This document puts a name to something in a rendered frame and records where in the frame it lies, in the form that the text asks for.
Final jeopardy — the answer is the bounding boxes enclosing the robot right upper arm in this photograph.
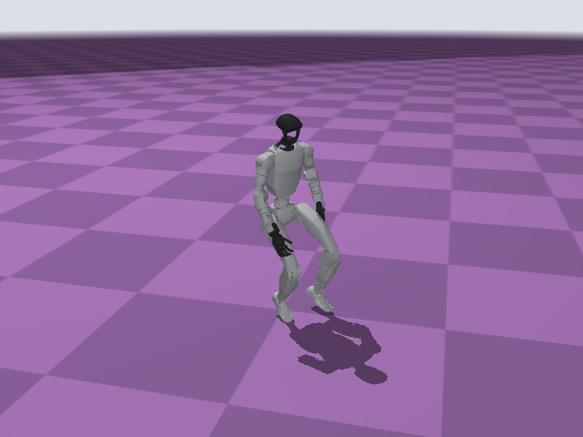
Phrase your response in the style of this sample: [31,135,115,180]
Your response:
[253,151,274,201]

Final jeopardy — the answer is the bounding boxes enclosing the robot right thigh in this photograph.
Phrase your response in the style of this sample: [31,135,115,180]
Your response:
[261,213,302,281]

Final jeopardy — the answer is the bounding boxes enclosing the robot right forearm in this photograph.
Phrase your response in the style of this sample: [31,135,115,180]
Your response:
[253,190,278,233]

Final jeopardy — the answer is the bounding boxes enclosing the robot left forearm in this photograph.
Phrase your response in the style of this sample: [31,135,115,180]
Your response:
[309,169,325,208]

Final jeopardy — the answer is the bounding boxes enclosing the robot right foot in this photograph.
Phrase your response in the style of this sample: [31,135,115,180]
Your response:
[272,291,293,323]

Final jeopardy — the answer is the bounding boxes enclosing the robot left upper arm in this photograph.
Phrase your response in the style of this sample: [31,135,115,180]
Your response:
[299,142,317,181]

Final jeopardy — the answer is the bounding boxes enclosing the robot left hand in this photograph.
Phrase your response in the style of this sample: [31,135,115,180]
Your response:
[316,201,325,221]

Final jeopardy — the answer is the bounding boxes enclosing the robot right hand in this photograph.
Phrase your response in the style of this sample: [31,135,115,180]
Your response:
[269,223,294,258]

